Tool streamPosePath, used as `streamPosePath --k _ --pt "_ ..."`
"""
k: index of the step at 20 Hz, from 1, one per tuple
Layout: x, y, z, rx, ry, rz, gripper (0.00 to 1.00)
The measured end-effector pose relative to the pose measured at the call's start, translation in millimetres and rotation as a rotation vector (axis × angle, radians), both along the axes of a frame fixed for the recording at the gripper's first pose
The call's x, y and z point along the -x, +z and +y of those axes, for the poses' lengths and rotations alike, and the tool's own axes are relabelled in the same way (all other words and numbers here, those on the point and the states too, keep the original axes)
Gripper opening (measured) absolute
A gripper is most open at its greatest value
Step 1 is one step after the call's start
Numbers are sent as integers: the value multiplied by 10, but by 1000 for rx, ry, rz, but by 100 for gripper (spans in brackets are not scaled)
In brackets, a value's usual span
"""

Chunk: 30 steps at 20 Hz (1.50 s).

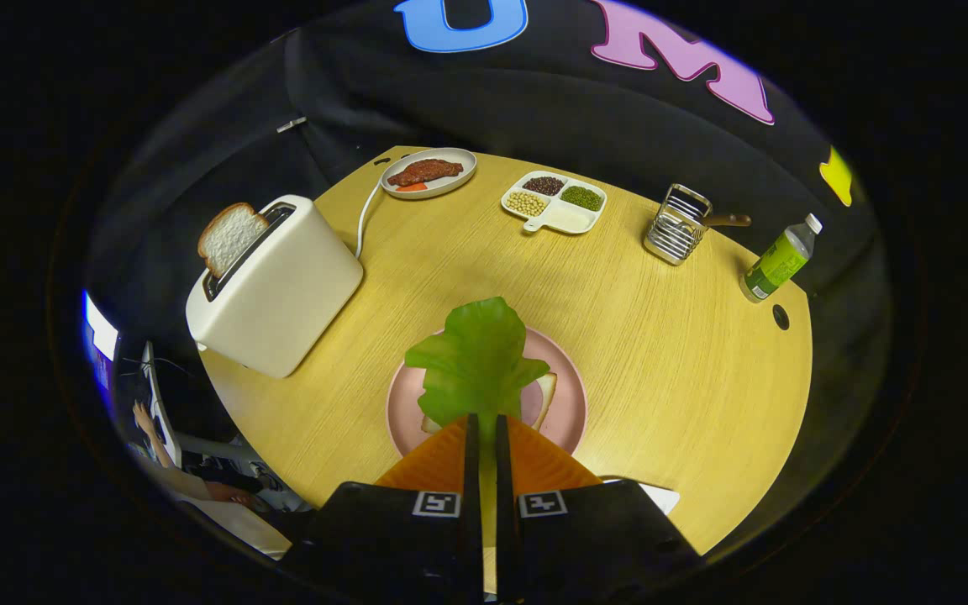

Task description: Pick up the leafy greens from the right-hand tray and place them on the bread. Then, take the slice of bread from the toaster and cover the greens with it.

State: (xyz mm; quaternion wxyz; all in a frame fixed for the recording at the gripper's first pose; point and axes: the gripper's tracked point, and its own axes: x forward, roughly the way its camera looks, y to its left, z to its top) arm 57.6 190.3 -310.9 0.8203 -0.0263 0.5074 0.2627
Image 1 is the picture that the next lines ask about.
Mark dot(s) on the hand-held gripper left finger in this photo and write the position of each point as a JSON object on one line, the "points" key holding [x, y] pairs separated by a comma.
{"points": [[472, 504]]}

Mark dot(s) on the green label plastic bottle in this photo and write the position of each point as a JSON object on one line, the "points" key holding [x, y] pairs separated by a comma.
{"points": [[778, 262]]}

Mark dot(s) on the orange carrot piece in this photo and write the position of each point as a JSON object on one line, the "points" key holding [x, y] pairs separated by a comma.
{"points": [[411, 187]]}

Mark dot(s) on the white backdrop clip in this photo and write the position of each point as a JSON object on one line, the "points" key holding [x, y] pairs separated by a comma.
{"points": [[291, 124]]}

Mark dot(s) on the toasted bread slice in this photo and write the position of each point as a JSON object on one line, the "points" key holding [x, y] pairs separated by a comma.
{"points": [[232, 235]]}

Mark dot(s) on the pink round plate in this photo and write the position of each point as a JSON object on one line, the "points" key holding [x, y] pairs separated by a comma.
{"points": [[564, 412]]}

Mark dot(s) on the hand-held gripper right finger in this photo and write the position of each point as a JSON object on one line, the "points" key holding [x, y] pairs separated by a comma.
{"points": [[504, 504]]}

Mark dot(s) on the bright monitor screen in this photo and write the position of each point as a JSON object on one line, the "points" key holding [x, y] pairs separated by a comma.
{"points": [[100, 332]]}

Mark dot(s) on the white divided dish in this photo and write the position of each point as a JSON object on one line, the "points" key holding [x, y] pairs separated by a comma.
{"points": [[568, 220]]}

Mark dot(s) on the black table grommet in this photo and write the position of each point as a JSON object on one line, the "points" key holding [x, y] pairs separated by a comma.
{"points": [[781, 317]]}

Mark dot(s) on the red-brown meat slice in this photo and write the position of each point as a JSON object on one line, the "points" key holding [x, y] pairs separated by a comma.
{"points": [[425, 171]]}

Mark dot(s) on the grey oval plate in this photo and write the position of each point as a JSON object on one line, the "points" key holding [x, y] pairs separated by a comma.
{"points": [[455, 185]]}

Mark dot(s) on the white toaster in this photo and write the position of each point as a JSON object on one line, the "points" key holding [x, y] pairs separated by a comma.
{"points": [[282, 286]]}

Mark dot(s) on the pile of green beans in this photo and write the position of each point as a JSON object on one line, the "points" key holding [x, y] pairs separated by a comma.
{"points": [[582, 198]]}

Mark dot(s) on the green lettuce leaf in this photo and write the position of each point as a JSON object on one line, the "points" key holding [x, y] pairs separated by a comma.
{"points": [[476, 361]]}

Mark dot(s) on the pile of dark red beans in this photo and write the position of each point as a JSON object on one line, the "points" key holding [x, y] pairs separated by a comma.
{"points": [[544, 186]]}

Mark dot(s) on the white plate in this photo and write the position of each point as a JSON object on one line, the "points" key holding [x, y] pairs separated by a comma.
{"points": [[660, 497]]}

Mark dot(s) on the white curved frame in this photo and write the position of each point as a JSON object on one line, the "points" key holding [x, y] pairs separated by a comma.
{"points": [[160, 412]]}

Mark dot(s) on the pile of yellow soybeans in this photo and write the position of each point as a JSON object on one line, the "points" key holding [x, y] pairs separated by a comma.
{"points": [[527, 204]]}

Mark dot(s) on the white bread slice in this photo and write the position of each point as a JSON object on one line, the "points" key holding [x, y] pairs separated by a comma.
{"points": [[546, 395]]}

